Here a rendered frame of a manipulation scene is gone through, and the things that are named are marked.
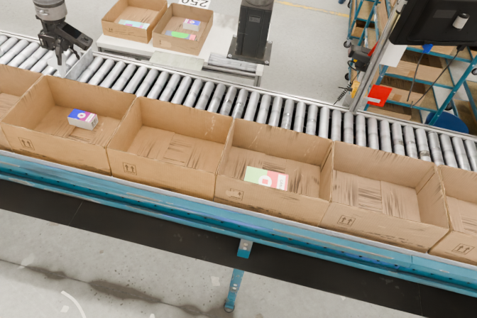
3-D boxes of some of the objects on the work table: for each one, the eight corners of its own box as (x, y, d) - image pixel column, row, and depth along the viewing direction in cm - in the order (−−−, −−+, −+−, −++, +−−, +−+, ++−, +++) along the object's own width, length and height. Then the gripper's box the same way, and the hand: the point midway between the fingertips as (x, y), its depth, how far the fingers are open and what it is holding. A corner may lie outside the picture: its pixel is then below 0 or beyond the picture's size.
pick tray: (168, 13, 248) (167, 0, 241) (147, 44, 222) (146, 29, 214) (128, 6, 249) (125, -9, 242) (102, 35, 223) (99, 20, 216)
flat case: (166, 32, 230) (166, 30, 228) (196, 37, 229) (196, 35, 228) (160, 44, 220) (160, 41, 219) (192, 49, 220) (192, 47, 219)
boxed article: (198, 32, 236) (198, 25, 233) (182, 29, 237) (182, 22, 233) (200, 28, 240) (200, 21, 237) (185, 24, 240) (185, 18, 237)
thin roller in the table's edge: (255, 72, 218) (255, 69, 216) (208, 64, 218) (208, 61, 217) (255, 70, 219) (255, 68, 217) (209, 62, 219) (209, 59, 218)
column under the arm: (233, 35, 239) (238, -15, 215) (272, 42, 238) (282, -7, 214) (226, 58, 221) (231, 6, 197) (269, 66, 220) (279, 15, 196)
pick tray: (213, 24, 245) (214, 10, 238) (198, 56, 219) (199, 42, 212) (172, 15, 247) (171, 1, 239) (152, 47, 220) (151, 32, 213)
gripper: (52, 0, 124) (66, 52, 139) (22, 24, 112) (41, 78, 127) (77, 5, 123) (88, 57, 138) (48, 30, 112) (64, 84, 127)
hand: (72, 67), depth 132 cm, fingers open, 10 cm apart
